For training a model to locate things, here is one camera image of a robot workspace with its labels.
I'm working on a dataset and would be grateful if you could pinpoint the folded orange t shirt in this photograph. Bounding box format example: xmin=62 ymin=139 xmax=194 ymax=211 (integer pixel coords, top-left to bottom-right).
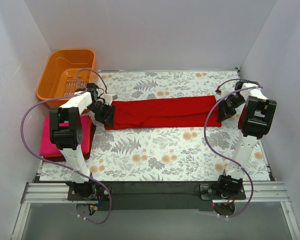
xmin=81 ymin=115 xmax=93 ymax=155

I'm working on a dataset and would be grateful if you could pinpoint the folded pink t shirt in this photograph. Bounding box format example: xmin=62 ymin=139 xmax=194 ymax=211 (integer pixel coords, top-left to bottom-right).
xmin=39 ymin=115 xmax=91 ymax=157

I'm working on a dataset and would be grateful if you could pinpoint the aluminium frame rail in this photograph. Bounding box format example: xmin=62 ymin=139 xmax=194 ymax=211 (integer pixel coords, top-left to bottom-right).
xmin=12 ymin=181 xmax=300 ymax=240

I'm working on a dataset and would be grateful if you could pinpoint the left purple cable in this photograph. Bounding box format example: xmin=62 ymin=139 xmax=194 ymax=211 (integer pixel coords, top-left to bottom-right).
xmin=20 ymin=69 xmax=113 ymax=225

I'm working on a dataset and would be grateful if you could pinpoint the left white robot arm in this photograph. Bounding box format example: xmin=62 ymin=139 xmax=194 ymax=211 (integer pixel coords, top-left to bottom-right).
xmin=49 ymin=83 xmax=118 ymax=200

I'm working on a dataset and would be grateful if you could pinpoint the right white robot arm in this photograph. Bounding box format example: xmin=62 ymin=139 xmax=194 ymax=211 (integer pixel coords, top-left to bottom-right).
xmin=215 ymin=78 xmax=277 ymax=199

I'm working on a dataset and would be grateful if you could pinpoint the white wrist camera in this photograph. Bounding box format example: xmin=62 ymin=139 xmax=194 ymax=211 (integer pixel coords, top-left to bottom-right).
xmin=215 ymin=87 xmax=230 ymax=100
xmin=103 ymin=93 xmax=118 ymax=106

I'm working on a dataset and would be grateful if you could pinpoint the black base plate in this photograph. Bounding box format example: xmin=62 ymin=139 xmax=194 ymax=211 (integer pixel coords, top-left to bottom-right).
xmin=66 ymin=181 xmax=246 ymax=211

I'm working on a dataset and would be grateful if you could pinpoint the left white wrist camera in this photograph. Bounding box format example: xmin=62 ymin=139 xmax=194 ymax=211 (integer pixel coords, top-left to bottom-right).
xmin=103 ymin=93 xmax=118 ymax=106

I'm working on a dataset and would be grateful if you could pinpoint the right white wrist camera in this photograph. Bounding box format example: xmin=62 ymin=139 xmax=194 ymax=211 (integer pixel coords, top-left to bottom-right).
xmin=215 ymin=87 xmax=230 ymax=100

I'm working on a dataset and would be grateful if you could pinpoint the floral patterned table mat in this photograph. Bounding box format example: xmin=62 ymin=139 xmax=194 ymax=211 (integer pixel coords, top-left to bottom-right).
xmin=39 ymin=70 xmax=272 ymax=183

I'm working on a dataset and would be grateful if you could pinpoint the purple cable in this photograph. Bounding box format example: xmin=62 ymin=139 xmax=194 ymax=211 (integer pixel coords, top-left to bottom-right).
xmin=20 ymin=69 xmax=113 ymax=225
xmin=203 ymin=79 xmax=263 ymax=219

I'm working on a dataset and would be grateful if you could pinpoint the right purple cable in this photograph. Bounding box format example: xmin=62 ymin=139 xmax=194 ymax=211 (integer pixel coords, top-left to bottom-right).
xmin=203 ymin=79 xmax=263 ymax=219

